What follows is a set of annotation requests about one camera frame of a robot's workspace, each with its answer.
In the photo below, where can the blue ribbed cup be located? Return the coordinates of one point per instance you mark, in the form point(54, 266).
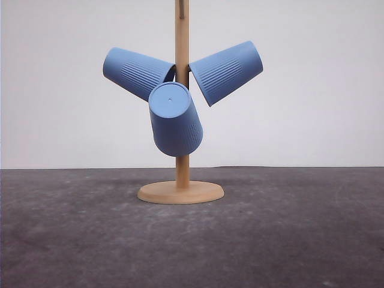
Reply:
point(222, 73)
point(177, 126)
point(136, 72)

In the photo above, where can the wooden cup tree stand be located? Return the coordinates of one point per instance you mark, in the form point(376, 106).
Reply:
point(183, 191)

